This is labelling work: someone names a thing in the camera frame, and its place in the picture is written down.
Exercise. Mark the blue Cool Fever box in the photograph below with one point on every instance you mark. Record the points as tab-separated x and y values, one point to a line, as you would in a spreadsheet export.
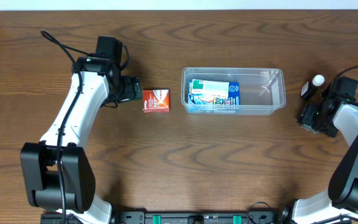
232	99

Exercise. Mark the clear plastic container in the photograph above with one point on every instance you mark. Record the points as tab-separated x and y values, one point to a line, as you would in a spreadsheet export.
250	91

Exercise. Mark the red small box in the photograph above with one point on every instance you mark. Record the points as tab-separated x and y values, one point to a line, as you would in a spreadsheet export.
156	101

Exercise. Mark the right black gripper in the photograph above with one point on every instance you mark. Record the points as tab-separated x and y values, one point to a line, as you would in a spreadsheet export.
308	117

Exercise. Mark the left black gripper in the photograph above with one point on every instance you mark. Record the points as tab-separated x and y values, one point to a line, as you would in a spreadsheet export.
132	89

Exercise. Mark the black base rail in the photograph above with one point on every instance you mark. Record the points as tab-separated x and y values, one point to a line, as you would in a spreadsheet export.
257	216

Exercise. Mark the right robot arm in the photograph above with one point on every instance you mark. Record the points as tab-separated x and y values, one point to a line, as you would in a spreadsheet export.
337	113

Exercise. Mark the dark green round-logo box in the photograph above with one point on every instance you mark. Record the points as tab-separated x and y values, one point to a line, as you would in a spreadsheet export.
309	127

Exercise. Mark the dark bottle white cap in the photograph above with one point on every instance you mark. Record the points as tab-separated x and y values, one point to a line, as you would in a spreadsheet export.
311	87

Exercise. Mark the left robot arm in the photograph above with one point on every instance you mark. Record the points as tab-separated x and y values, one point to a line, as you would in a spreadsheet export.
56	170

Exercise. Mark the white green Panadol box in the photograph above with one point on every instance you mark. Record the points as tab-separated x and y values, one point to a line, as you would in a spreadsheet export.
209	88

